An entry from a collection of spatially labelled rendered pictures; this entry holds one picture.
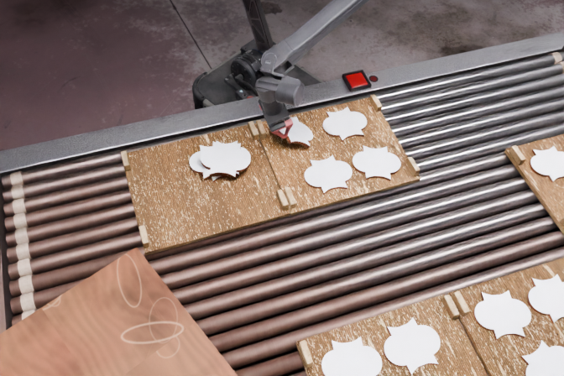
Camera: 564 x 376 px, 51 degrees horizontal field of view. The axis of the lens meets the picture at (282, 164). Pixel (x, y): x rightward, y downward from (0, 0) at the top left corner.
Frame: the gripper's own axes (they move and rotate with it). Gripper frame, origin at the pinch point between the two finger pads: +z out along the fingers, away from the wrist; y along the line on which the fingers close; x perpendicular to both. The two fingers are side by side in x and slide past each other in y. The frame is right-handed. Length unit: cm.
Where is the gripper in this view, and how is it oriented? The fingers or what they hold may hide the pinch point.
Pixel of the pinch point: (279, 127)
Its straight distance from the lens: 175.1
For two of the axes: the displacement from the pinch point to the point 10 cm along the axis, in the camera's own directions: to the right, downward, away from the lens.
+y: -3.3, -7.4, 5.9
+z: 2.1, 5.5, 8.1
